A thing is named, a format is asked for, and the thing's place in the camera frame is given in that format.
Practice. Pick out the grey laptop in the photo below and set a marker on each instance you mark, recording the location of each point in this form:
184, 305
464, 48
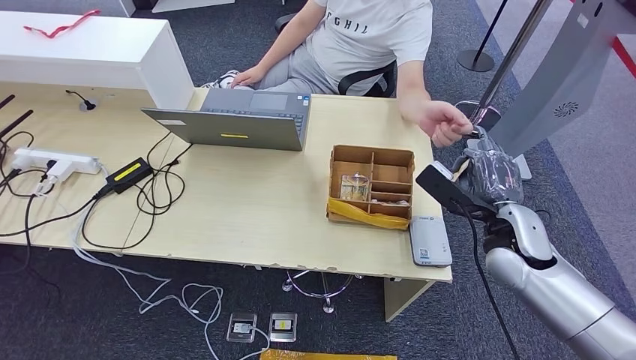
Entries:
238, 130

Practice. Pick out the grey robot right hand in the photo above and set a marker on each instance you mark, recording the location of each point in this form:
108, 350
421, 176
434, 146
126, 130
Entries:
492, 174

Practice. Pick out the black power brick yellow label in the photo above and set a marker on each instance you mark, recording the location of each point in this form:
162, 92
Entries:
128, 174

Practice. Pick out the yellow tape on floor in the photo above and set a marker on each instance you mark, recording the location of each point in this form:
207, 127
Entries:
325, 356

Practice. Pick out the floor socket with white plug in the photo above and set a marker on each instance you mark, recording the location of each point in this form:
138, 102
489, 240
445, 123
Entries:
242, 327

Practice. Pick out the white counter block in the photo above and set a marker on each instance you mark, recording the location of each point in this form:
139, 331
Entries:
79, 52

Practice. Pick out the black wrist camera pale tip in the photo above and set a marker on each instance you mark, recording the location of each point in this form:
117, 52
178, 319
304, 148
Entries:
439, 189

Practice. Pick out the white power strip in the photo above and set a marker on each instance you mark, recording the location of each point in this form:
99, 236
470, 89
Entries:
35, 158

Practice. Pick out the black stanchion post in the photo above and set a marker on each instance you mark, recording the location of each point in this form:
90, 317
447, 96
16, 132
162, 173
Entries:
476, 60

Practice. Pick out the long black antenna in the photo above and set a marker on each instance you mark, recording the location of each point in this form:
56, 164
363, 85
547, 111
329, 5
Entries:
17, 122

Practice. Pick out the person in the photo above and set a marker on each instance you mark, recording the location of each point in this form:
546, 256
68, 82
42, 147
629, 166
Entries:
357, 44

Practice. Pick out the person's left hand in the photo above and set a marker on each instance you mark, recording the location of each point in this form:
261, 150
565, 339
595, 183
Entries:
442, 124

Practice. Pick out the chrome stool base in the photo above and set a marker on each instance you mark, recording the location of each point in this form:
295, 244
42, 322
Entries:
328, 296

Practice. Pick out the red barrier belt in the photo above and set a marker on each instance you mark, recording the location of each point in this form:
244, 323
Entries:
625, 57

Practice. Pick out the white card reader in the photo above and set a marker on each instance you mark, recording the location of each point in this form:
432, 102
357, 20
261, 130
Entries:
430, 241

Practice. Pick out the grey kiosk stand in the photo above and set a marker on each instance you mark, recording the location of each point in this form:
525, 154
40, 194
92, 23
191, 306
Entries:
556, 84

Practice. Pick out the floor socket yellow label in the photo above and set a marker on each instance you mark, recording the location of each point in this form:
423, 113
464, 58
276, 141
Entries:
282, 326

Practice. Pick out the person's right forearm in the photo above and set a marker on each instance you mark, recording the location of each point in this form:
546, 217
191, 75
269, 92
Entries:
278, 49

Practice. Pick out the black white sneaker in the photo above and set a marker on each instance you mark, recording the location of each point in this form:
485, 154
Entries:
226, 78

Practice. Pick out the cardboard divider box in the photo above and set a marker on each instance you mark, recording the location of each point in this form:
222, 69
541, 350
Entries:
392, 174

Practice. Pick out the person's right hand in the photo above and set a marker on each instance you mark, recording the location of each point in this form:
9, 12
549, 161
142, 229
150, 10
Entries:
248, 77

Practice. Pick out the short black antenna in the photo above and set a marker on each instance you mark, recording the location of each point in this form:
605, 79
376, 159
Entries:
6, 102

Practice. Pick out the white plug adapter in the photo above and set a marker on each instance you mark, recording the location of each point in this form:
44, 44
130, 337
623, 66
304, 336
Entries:
59, 170

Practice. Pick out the black office chair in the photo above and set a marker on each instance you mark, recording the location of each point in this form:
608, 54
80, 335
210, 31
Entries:
365, 77

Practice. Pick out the light wood desk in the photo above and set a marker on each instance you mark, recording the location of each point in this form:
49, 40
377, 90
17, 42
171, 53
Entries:
248, 198

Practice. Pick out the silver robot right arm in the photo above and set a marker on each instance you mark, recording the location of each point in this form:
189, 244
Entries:
561, 293

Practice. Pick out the person's left forearm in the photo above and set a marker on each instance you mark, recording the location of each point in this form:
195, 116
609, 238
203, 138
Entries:
411, 89

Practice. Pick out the flat cards in narrow slot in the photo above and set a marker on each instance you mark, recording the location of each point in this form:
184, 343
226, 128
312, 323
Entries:
390, 202

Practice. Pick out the chrome stanchion post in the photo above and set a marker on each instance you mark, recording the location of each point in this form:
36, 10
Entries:
516, 47

